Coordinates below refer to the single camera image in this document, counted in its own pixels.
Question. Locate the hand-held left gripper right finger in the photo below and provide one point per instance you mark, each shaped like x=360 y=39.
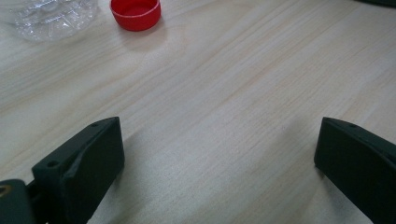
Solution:
x=358 y=161

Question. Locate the red bottle cap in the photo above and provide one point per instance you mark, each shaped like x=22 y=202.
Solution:
x=137 y=18

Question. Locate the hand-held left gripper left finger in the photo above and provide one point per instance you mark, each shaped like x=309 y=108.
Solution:
x=84 y=168

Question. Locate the clear plastic bottle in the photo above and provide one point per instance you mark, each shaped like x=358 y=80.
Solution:
x=53 y=21

